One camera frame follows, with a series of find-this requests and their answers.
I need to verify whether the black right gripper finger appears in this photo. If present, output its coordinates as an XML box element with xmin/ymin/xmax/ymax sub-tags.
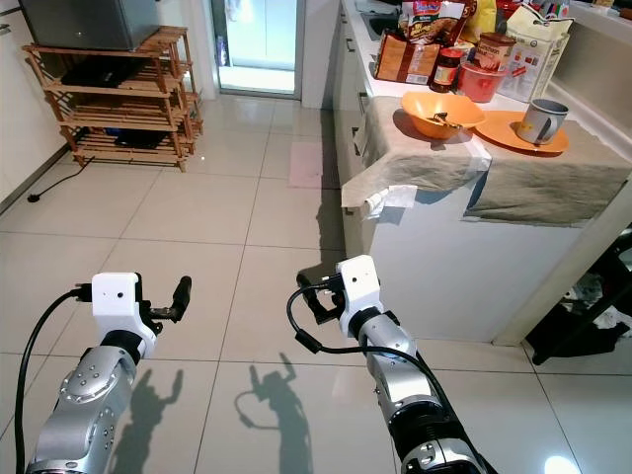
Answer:
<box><xmin>296</xmin><ymin>274</ymin><xmax>330</xmax><ymax>320</ymax></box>

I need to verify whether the grey mug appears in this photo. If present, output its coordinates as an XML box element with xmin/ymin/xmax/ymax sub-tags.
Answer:
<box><xmin>517</xmin><ymin>98</ymin><xmax>572</xmax><ymax>147</ymax></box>

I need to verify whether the white rolled napkin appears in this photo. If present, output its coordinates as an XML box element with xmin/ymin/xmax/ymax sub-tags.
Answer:
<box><xmin>359</xmin><ymin>185</ymin><xmax>418</xmax><ymax>220</ymax></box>

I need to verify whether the white kitchen counter cabinet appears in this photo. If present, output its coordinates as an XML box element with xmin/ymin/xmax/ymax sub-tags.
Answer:
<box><xmin>331</xmin><ymin>0</ymin><xmax>632</xmax><ymax>349</ymax></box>

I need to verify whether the pink floor mat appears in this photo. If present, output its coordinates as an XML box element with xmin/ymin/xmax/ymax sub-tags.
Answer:
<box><xmin>287</xmin><ymin>140</ymin><xmax>326</xmax><ymax>190</ymax></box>

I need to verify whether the light beige placemat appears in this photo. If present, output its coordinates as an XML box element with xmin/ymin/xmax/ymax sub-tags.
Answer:
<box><xmin>340</xmin><ymin>96</ymin><xmax>496</xmax><ymax>210</ymax></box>

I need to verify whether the small black item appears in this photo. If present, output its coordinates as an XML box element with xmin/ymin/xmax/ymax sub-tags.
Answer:
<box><xmin>103</xmin><ymin>127</ymin><xmax>160</xmax><ymax>150</ymax></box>

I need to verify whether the wooden slatted shelf rack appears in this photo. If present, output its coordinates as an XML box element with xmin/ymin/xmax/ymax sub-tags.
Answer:
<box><xmin>21</xmin><ymin>26</ymin><xmax>193</xmax><ymax>172</ymax></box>

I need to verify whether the metal spoon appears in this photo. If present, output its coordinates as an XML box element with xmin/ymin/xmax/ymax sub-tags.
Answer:
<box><xmin>424</xmin><ymin>111</ymin><xmax>467</xmax><ymax>129</ymax></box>

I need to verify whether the orange bowl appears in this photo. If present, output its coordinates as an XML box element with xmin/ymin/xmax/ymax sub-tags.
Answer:
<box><xmin>400</xmin><ymin>90</ymin><xmax>488</xmax><ymax>140</ymax></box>

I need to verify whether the flat black item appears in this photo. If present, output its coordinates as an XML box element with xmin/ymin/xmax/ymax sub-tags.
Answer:
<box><xmin>61</xmin><ymin>56</ymin><xmax>135</xmax><ymax>89</ymax></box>

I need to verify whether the orange plate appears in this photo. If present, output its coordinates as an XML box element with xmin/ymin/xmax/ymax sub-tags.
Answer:
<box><xmin>473</xmin><ymin>110</ymin><xmax>572</xmax><ymax>157</ymax></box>

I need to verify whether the brown food box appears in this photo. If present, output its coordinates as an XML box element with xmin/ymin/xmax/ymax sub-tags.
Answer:
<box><xmin>374</xmin><ymin>31</ymin><xmax>441</xmax><ymax>88</ymax></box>

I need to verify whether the glass door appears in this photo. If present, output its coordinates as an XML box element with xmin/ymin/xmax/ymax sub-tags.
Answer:
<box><xmin>211</xmin><ymin>0</ymin><xmax>303</xmax><ymax>98</ymax></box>

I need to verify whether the dark jar with red lid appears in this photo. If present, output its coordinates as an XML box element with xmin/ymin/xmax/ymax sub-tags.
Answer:
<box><xmin>429</xmin><ymin>46</ymin><xmax>466</xmax><ymax>95</ymax></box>

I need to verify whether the red plastic bowl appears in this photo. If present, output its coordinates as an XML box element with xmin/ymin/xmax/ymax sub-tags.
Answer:
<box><xmin>456</xmin><ymin>61</ymin><xmax>511</xmax><ymax>105</ymax></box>

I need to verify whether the grey box appliance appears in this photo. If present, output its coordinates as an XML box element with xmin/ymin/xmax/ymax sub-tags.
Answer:
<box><xmin>19</xmin><ymin>0</ymin><xmax>160</xmax><ymax>53</ymax></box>

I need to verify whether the white paper food carton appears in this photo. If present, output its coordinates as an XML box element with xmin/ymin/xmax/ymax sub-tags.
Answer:
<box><xmin>498</xmin><ymin>7</ymin><xmax>575</xmax><ymax>104</ymax></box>

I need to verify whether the yellow snack bag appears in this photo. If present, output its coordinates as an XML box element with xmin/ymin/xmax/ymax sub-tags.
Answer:
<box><xmin>458</xmin><ymin>0</ymin><xmax>499</xmax><ymax>43</ymax></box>

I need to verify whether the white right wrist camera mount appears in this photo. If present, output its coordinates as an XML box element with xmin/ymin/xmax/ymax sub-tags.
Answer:
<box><xmin>335</xmin><ymin>254</ymin><xmax>387</xmax><ymax>339</ymax></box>

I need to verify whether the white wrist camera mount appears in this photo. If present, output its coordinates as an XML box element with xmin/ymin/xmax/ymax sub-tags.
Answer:
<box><xmin>91</xmin><ymin>273</ymin><xmax>160</xmax><ymax>360</ymax></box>
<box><xmin>335</xmin><ymin>254</ymin><xmax>387</xmax><ymax>339</ymax></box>

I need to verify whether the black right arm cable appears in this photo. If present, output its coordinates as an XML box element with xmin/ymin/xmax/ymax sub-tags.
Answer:
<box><xmin>285</xmin><ymin>281</ymin><xmax>460</xmax><ymax>396</ymax></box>

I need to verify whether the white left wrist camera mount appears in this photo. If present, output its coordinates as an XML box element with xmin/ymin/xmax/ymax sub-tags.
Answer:
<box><xmin>91</xmin><ymin>273</ymin><xmax>160</xmax><ymax>360</ymax></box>

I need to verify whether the black power cable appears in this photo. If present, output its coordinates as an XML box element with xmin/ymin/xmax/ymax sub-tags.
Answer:
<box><xmin>27</xmin><ymin>156</ymin><xmax>91</xmax><ymax>204</ymax></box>

